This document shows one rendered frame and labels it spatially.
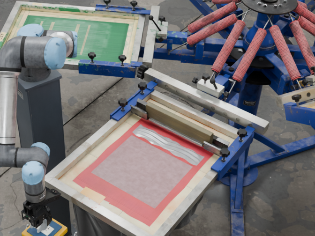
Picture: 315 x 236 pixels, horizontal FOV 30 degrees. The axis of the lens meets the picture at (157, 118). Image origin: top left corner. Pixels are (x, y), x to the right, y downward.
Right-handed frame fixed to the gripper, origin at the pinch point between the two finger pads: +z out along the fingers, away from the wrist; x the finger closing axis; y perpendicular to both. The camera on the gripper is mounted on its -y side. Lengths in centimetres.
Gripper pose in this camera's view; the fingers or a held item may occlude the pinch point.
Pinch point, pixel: (43, 226)
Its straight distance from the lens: 239.7
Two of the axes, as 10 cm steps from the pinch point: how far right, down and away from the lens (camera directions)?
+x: 8.2, 4.1, -3.9
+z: -0.5, 7.5, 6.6
